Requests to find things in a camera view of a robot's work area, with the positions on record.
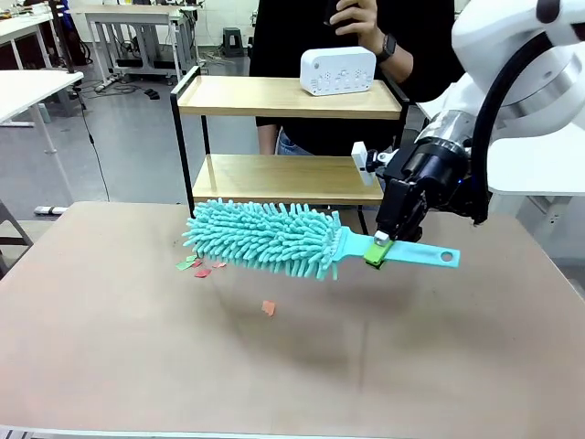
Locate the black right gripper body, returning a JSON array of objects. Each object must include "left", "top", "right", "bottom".
[{"left": 382, "top": 139, "right": 473, "bottom": 216}]

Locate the person's right forearm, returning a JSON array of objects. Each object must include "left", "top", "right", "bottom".
[{"left": 258, "top": 125, "right": 281, "bottom": 155}]

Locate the teal microfiber duster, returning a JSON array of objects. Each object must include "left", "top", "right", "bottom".
[{"left": 181, "top": 197, "right": 462, "bottom": 283}]

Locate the person in black shirt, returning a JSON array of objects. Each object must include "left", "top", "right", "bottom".
[{"left": 249, "top": 0, "right": 458, "bottom": 157}]

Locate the black wrist watch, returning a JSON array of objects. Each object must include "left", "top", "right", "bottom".
[{"left": 375, "top": 32, "right": 399, "bottom": 64}]

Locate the person's left hand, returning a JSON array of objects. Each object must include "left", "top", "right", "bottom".
[{"left": 328, "top": 0, "right": 385, "bottom": 43}]

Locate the wooden two-tier shelf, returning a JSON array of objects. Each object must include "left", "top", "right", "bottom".
[{"left": 169, "top": 65, "right": 411, "bottom": 239}]

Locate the person's left forearm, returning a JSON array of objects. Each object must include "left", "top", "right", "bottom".
[{"left": 381, "top": 43, "right": 415, "bottom": 84}]

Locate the grey chair frame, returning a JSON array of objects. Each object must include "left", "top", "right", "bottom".
[{"left": 0, "top": 199, "right": 34, "bottom": 281}]

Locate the white digital alarm clock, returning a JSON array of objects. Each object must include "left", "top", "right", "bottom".
[{"left": 299, "top": 46, "right": 378, "bottom": 97}]

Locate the white table with thin legs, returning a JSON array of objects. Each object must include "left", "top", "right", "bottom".
[{"left": 0, "top": 70, "right": 86, "bottom": 207}]

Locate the white background desk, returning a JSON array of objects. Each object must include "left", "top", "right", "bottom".
[{"left": 0, "top": 11, "right": 57, "bottom": 70}]

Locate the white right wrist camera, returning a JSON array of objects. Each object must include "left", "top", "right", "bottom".
[{"left": 350, "top": 141, "right": 378, "bottom": 187}]

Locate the black stand pole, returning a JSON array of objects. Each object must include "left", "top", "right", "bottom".
[{"left": 50, "top": 0, "right": 77, "bottom": 75}]

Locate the grey frame workbench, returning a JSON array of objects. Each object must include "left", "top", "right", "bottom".
[{"left": 84, "top": 5, "right": 186, "bottom": 84}]

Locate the black right arm cable sleeve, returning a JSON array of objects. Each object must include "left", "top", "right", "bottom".
[{"left": 470, "top": 29, "right": 557, "bottom": 226}]

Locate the grey step stool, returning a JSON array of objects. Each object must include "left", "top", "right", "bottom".
[{"left": 222, "top": 27, "right": 243, "bottom": 59}]

